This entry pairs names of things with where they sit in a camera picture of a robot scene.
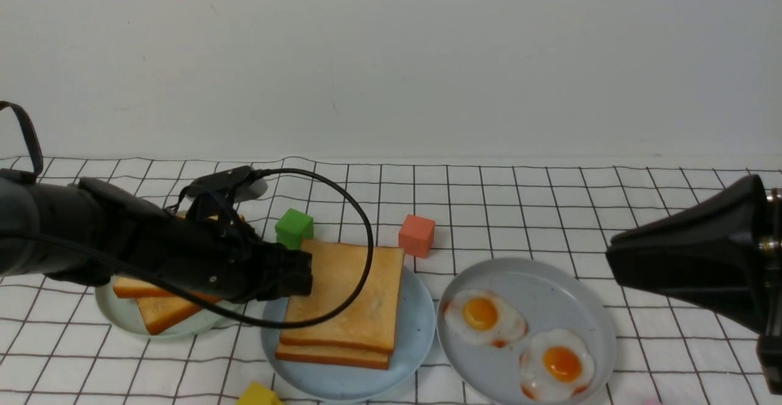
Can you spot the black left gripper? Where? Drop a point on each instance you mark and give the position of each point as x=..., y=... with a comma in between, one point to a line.
x=218, y=258

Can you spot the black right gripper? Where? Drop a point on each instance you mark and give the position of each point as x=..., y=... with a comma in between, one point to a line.
x=723, y=254

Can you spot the toast slice sandwich top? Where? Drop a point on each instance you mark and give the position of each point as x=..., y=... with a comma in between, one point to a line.
x=369, y=322

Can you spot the toast slice sandwich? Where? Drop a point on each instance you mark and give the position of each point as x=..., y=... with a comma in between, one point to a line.
x=369, y=322
x=343, y=357

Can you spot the toast slice sandwich bottom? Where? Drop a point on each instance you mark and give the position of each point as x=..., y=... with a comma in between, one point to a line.
x=343, y=357

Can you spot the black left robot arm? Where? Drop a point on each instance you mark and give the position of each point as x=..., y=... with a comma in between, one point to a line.
x=90, y=231

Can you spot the green foam cube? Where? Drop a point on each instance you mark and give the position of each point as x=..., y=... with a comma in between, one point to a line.
x=294, y=227

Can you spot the yellow foam cube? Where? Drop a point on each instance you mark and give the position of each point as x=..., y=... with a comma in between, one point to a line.
x=256, y=394

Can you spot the orange foam cube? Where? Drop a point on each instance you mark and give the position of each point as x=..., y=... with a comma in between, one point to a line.
x=416, y=236

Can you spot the blue centre plate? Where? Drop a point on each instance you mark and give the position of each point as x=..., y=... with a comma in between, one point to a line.
x=416, y=327

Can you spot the green plate with toast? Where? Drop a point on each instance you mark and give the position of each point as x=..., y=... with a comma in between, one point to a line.
x=124, y=314

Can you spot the grey plate with eggs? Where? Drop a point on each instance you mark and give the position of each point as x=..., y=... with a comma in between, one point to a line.
x=558, y=312

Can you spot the fried egg rear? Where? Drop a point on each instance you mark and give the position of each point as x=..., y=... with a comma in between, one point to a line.
x=482, y=318

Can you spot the fried egg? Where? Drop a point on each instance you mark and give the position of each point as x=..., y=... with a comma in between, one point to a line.
x=482, y=318
x=555, y=366

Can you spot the fried egg front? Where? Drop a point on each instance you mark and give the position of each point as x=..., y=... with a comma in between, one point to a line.
x=555, y=366

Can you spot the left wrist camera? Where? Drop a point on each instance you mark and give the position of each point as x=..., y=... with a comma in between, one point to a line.
x=239, y=184

